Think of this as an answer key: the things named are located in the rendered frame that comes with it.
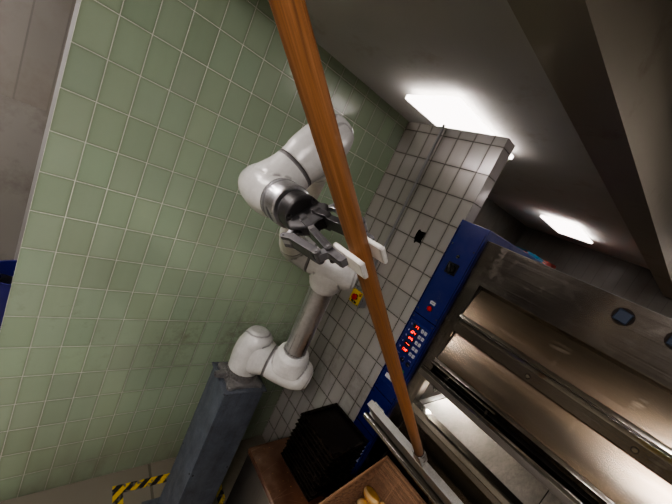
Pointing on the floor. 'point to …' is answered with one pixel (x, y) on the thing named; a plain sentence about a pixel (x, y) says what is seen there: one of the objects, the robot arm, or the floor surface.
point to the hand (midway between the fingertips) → (360, 253)
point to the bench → (269, 479)
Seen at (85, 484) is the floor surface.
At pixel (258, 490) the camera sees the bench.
